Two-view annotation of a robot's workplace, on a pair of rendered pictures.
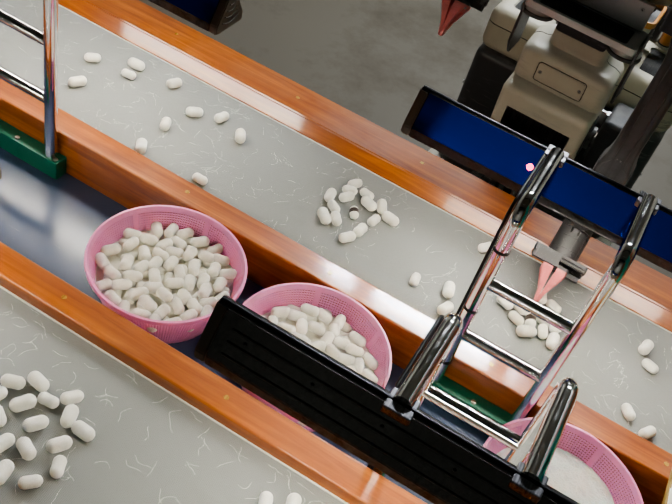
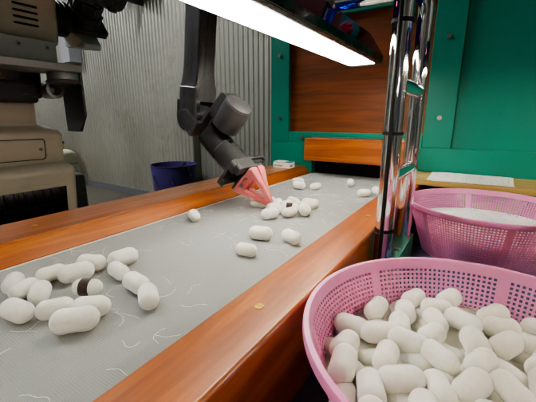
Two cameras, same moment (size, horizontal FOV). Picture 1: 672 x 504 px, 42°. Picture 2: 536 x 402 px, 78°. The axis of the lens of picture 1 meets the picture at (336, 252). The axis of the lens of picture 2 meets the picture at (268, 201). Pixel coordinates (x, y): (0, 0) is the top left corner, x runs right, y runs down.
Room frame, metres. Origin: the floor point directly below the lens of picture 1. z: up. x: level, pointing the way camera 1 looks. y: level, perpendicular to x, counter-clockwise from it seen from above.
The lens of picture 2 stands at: (0.98, 0.23, 0.92)
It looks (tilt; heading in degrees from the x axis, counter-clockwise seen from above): 14 degrees down; 287
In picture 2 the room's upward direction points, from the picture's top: straight up
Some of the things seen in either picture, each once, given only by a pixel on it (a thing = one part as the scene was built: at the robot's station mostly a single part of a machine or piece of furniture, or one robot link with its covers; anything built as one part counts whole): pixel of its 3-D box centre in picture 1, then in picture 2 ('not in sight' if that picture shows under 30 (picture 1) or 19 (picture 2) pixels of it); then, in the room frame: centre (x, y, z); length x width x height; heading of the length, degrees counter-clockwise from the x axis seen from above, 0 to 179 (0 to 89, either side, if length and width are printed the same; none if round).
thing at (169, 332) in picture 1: (165, 279); not in sight; (0.97, 0.26, 0.72); 0.27 x 0.27 x 0.10
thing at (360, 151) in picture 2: not in sight; (353, 150); (1.02, -0.79, 0.83); 0.30 x 0.06 x 0.07; 164
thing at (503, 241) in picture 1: (531, 300); (351, 131); (1.01, -0.32, 0.90); 0.20 x 0.19 x 0.45; 74
